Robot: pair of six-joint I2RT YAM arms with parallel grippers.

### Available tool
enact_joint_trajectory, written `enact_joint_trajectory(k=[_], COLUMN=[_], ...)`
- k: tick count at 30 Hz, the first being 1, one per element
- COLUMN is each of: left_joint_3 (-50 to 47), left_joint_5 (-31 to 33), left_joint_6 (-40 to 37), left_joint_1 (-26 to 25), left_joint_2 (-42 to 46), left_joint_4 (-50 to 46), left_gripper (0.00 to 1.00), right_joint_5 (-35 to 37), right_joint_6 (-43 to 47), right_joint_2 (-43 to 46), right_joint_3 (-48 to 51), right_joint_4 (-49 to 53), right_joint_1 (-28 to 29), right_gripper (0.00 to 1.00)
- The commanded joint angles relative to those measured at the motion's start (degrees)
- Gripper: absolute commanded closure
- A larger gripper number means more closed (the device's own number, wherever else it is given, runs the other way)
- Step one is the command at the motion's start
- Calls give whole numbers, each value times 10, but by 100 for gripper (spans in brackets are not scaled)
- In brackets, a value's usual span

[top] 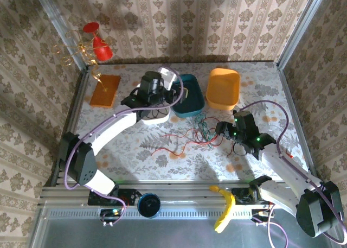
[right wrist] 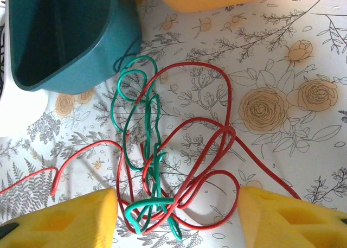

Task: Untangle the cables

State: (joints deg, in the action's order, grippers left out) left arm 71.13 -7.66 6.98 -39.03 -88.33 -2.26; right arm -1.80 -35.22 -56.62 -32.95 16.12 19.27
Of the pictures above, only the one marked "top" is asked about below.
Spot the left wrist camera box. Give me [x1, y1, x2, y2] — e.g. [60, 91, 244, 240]
[160, 68, 177, 91]

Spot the wooden base board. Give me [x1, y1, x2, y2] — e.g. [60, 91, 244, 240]
[89, 74, 122, 109]

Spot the green cable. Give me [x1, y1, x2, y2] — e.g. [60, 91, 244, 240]
[192, 112, 219, 143]

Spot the blue round cup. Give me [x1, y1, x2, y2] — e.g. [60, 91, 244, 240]
[137, 193, 161, 219]

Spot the yellow banana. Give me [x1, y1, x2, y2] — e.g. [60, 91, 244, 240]
[209, 185, 236, 234]

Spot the aluminium front frame rail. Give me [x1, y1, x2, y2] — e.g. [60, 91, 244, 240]
[37, 181, 333, 207]

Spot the orange plastic bin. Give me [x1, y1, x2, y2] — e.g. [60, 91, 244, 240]
[205, 67, 241, 111]

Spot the teal plastic bin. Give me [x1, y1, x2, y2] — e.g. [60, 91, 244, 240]
[171, 73, 205, 118]

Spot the gold wire stand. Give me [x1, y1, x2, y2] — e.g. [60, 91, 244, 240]
[51, 29, 112, 93]

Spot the small controller board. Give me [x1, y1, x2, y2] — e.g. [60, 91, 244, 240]
[250, 207, 274, 227]
[99, 207, 124, 227]

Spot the aluminium frame post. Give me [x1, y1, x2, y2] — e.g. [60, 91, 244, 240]
[276, 0, 330, 68]
[31, 0, 90, 71]

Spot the red cable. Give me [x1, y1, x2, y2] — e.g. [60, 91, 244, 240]
[151, 117, 236, 158]

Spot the grey metal tray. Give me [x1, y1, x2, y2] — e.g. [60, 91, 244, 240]
[28, 204, 342, 248]

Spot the red plastic goblet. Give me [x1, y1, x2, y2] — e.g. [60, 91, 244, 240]
[82, 22, 113, 62]

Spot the aluminium table side rail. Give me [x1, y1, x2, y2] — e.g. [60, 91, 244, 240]
[278, 65, 317, 175]
[50, 68, 90, 186]

